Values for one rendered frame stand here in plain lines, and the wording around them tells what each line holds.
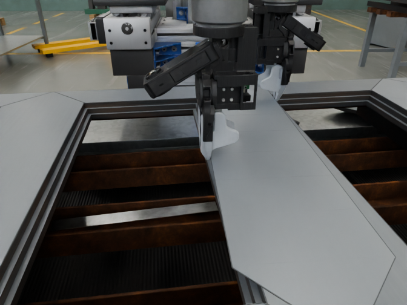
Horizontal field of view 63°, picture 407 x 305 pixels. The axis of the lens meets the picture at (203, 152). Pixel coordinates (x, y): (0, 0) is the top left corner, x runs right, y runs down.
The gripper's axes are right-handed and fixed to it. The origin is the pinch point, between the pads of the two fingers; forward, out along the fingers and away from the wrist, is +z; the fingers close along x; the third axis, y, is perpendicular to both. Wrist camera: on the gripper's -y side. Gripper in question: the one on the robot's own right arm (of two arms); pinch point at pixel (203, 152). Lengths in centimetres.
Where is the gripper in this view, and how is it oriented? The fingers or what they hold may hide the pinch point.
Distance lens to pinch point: 55.0
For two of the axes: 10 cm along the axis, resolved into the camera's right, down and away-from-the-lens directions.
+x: -1.3, -4.9, 8.6
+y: 9.9, -0.6, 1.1
